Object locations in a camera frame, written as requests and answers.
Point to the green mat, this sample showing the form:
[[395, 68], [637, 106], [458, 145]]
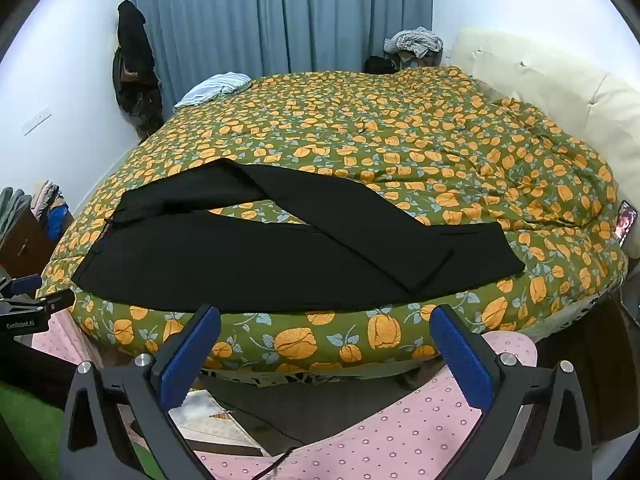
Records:
[[30, 425]]

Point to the cream padded headboard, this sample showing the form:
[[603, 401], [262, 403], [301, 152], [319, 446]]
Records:
[[540, 75]]

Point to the pale patterned floor mat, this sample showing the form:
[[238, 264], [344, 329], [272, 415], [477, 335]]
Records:
[[215, 422]]

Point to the phone with lit screen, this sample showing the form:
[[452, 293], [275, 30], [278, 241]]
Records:
[[625, 222]]

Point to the dark cloth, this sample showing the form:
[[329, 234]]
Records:
[[380, 64]]

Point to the beige garment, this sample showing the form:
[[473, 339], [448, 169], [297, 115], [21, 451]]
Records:
[[45, 194]]

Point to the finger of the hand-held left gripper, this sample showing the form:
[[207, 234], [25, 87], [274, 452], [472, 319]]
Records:
[[45, 301], [25, 284]]

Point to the blue garment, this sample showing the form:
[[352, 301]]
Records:
[[57, 222]]

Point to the clothes on wooden cabinet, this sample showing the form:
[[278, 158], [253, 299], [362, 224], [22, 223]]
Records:
[[20, 247]]

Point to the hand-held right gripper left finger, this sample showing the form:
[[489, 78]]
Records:
[[187, 355]]

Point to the grey white clothes pile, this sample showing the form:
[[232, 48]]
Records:
[[412, 40]]

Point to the light blue striped cloth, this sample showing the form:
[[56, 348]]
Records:
[[215, 87]]

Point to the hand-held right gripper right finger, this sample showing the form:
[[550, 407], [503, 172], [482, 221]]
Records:
[[460, 355]]

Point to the blue curtain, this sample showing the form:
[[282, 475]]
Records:
[[225, 20]]

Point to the black pants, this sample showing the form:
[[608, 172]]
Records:
[[225, 260]]

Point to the green orange floral blanket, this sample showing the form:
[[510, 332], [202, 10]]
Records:
[[400, 135]]

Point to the black hanging clothing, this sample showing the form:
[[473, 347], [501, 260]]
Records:
[[132, 60]]

